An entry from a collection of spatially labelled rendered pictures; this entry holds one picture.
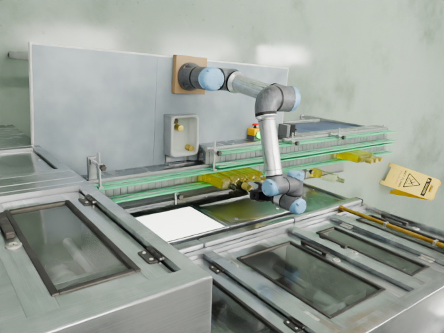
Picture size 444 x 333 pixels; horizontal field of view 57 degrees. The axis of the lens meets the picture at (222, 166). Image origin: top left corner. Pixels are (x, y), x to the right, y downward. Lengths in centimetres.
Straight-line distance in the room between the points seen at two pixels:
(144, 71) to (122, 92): 16
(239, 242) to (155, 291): 110
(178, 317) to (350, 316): 80
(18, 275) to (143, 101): 143
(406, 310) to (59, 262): 112
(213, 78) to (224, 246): 84
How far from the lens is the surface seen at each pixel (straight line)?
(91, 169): 202
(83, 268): 92
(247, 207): 219
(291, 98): 187
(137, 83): 217
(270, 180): 176
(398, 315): 153
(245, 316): 142
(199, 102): 236
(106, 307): 75
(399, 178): 541
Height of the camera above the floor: 271
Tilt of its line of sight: 51 degrees down
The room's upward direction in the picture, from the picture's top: 111 degrees clockwise
